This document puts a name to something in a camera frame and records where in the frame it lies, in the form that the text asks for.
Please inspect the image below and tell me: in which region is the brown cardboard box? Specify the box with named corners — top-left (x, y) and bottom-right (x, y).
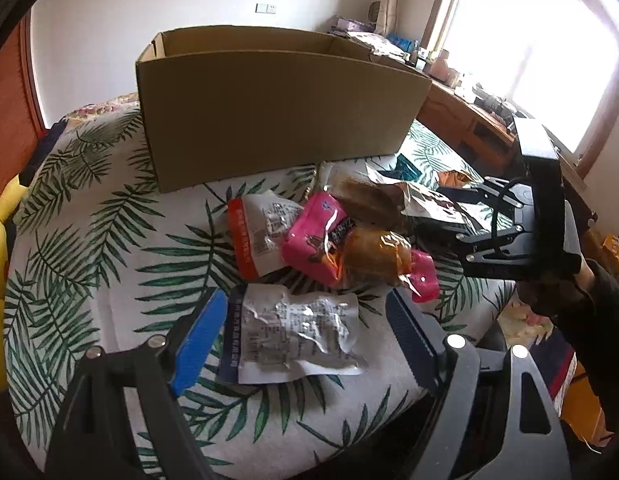
top-left (136, 25), bottom-right (433, 193)

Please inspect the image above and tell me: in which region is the person's right hand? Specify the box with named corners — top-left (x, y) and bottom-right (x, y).
top-left (520, 255), bottom-right (597, 331)

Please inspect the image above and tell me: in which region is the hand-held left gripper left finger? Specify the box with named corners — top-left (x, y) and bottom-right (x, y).
top-left (44, 287), bottom-right (230, 480)

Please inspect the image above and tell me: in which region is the leaf print blanket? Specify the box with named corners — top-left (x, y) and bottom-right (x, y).
top-left (4, 105), bottom-right (520, 466)

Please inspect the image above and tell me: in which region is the translucent brown snack packet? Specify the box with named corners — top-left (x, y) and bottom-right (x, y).
top-left (317, 162), bottom-right (415, 233)

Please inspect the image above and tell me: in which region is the pink container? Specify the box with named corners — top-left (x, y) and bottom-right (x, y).
top-left (429, 50), bottom-right (460, 78)

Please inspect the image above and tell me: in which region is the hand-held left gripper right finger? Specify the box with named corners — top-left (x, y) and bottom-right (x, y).
top-left (384, 287), bottom-right (573, 480)

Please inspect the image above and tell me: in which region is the purple box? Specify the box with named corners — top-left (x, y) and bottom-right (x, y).
top-left (327, 16), bottom-right (375, 36)

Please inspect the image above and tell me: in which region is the person's right forearm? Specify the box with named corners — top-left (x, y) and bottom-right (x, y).
top-left (554, 259), bottom-right (619, 413)

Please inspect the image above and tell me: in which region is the pink snack packet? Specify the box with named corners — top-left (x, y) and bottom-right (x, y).
top-left (281, 192), bottom-right (360, 288)

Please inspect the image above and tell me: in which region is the floral bedspread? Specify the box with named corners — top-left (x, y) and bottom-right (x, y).
top-left (64, 91), bottom-right (140, 118)

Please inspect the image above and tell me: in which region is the white orange-edged snack packet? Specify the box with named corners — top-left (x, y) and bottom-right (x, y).
top-left (226, 191), bottom-right (306, 281)

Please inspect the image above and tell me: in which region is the large white snack packet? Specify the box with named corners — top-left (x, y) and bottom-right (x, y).
top-left (367, 160), bottom-right (485, 233)

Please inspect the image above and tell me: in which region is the orange box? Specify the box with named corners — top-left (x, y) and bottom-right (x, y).
top-left (602, 234), bottom-right (619, 273)

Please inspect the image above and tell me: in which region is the brown pink-ended snack packet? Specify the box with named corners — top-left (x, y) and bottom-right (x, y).
top-left (337, 227), bottom-right (440, 303)

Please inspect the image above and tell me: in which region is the bright window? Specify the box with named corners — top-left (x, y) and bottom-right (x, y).
top-left (429, 0), bottom-right (619, 156)

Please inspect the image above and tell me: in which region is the wooden desk cabinet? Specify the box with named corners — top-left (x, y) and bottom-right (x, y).
top-left (417, 80), bottom-right (597, 196)

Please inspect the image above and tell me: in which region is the navy blue bed sheet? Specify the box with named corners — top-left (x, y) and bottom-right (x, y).
top-left (20, 116), bottom-right (73, 186)

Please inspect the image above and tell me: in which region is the red wooden wardrobe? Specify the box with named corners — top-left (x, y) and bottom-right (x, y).
top-left (0, 10), bottom-right (53, 211)

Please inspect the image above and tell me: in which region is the silver blue-edged snack packet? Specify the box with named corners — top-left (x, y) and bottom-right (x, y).
top-left (217, 284), bottom-right (367, 385)

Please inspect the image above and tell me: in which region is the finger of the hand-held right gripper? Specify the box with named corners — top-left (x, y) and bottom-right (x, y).
top-left (436, 176), bottom-right (533, 211)
top-left (414, 222), bottom-right (527, 278)

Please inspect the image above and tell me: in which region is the floral print folded cloth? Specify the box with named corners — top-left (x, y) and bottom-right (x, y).
top-left (347, 31), bottom-right (407, 63)

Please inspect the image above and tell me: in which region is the small orange snack packet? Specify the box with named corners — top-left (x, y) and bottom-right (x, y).
top-left (437, 169), bottom-right (483, 188)

